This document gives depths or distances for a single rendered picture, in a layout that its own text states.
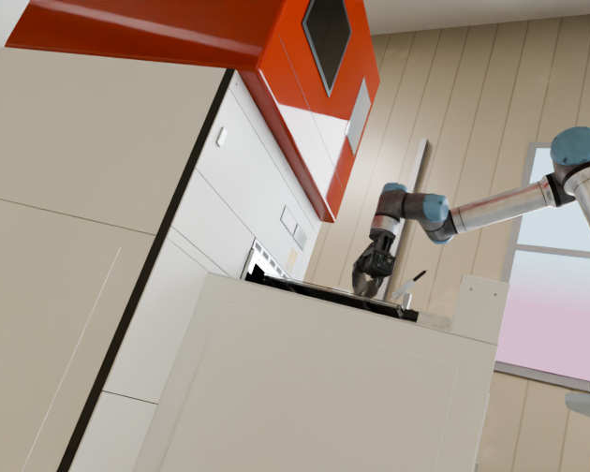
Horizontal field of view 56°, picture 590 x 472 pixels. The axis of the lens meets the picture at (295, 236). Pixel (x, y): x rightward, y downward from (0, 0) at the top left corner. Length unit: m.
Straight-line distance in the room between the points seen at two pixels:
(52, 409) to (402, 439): 0.63
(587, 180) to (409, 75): 2.92
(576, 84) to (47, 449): 3.48
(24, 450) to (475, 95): 3.44
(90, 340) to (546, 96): 3.27
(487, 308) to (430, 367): 0.18
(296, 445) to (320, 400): 0.09
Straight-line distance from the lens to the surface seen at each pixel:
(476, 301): 1.20
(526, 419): 3.12
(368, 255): 1.51
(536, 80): 3.98
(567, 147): 1.50
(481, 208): 1.63
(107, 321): 1.11
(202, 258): 1.24
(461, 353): 1.11
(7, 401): 1.20
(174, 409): 1.23
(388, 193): 1.59
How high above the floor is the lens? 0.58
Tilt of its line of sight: 17 degrees up
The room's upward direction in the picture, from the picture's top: 19 degrees clockwise
